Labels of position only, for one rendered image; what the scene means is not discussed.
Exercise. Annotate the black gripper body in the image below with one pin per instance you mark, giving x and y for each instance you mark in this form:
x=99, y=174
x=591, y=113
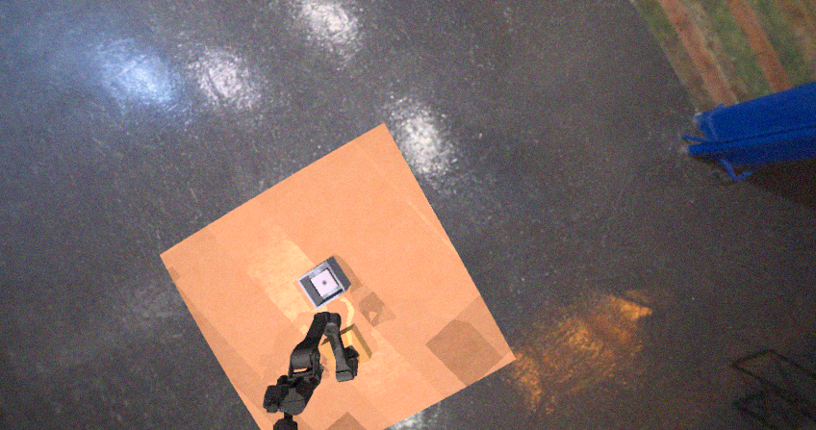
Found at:
x=285, y=423

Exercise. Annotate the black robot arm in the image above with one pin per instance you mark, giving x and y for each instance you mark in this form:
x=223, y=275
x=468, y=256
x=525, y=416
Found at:
x=294, y=398

